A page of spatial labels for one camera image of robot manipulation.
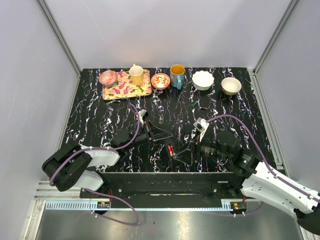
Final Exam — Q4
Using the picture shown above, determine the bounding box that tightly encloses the left connector box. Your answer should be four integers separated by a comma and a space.
96, 199, 111, 209

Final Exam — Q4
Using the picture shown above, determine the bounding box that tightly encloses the right connector box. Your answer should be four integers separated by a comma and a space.
230, 201, 247, 212

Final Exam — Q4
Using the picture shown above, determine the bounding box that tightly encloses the white scalloped bowl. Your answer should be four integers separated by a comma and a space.
191, 70, 215, 91

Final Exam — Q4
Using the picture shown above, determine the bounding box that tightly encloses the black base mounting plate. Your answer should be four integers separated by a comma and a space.
95, 172, 248, 200

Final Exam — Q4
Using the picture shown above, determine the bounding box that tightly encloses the floral rectangular tray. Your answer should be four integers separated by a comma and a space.
102, 69, 152, 101

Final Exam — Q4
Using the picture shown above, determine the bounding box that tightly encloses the pink patterned bowl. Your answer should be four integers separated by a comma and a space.
98, 70, 118, 87

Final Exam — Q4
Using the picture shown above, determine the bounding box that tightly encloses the connector box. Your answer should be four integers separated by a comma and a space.
96, 199, 111, 209
230, 201, 247, 212

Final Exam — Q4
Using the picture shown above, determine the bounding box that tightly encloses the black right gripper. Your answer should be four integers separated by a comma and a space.
173, 129, 231, 166

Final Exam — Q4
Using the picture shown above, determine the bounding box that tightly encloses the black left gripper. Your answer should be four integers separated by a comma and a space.
124, 120, 174, 151

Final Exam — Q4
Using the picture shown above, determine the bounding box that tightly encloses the orange floral small bowl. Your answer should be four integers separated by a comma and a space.
150, 73, 171, 90

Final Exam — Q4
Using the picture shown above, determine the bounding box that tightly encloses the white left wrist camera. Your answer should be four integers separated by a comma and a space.
138, 109, 149, 125

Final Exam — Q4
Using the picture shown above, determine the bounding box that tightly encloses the yellow mug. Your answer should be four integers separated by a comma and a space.
129, 64, 144, 86

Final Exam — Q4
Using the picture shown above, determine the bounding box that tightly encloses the black remote control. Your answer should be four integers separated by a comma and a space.
166, 143, 176, 158

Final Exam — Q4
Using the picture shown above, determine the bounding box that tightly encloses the red orange battery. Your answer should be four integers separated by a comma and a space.
167, 144, 174, 157

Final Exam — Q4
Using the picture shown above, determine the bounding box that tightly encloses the blue mug orange inside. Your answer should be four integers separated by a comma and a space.
170, 64, 185, 90

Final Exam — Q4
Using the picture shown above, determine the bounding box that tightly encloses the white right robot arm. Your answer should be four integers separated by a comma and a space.
167, 131, 320, 235

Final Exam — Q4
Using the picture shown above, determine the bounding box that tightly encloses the beige round bowl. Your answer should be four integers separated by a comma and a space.
221, 77, 242, 96

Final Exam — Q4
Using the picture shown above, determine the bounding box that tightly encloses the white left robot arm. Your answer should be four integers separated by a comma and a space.
41, 120, 173, 198

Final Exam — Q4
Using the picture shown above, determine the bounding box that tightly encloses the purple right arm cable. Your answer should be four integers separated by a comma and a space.
206, 114, 320, 217

